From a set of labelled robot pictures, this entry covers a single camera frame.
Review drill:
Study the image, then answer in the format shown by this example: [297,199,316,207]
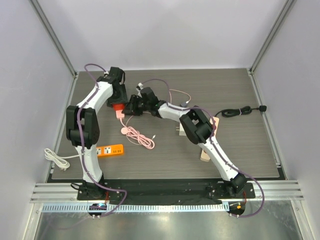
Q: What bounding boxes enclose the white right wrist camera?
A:
[136,82,144,93]

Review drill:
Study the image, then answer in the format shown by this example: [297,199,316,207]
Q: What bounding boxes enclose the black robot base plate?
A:
[77,179,256,216]

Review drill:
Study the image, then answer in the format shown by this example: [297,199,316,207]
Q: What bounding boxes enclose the orange power strip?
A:
[96,144,124,158]

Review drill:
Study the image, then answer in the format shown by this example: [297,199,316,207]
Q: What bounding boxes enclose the white cube socket adapter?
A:
[175,123,186,136]

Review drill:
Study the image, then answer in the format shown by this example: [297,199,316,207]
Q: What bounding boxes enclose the white power strip cord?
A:
[44,147,82,172]

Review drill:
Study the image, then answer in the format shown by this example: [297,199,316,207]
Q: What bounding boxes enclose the black power strip cord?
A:
[214,104,268,118]

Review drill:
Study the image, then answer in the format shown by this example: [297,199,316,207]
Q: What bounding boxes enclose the beige power strip red sockets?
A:
[200,116,221,162]

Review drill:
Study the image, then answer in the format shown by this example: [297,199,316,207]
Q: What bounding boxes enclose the pink charging cable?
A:
[119,89,193,151]

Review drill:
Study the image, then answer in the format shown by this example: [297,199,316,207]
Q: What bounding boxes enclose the white slotted cable duct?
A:
[42,202,230,214]

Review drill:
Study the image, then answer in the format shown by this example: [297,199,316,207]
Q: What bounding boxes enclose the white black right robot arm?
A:
[124,84,247,198]

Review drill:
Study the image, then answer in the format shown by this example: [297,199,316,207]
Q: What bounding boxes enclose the red orange block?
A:
[112,103,125,112]

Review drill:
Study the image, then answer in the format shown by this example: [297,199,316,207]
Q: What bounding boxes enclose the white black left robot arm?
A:
[65,66,128,200]

